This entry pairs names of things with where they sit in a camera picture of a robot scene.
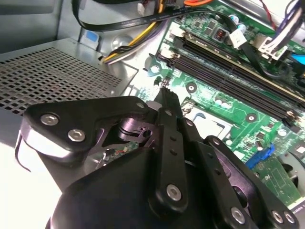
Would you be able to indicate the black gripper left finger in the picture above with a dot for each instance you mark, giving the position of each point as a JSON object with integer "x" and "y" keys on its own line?
{"x": 71, "y": 114}

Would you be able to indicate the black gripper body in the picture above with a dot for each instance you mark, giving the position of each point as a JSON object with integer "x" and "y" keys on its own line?
{"x": 107, "y": 195}

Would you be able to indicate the metal socket cover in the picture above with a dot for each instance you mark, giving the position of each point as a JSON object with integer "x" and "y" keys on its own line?
{"x": 199, "y": 114}

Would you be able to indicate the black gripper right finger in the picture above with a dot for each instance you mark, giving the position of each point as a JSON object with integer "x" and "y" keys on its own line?
{"x": 214, "y": 167}

